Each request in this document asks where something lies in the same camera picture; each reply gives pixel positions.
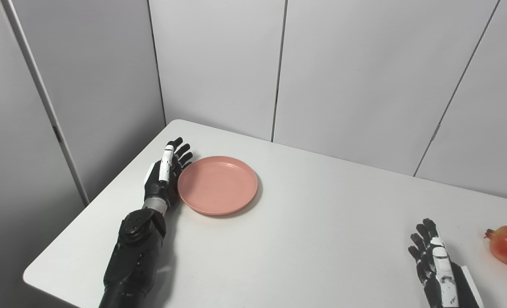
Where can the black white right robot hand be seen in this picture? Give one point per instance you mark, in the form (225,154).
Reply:
(439,273)

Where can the pink round plate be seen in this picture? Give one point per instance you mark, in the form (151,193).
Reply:
(217,185)

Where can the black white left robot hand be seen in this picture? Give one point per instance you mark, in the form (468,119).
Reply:
(159,184)

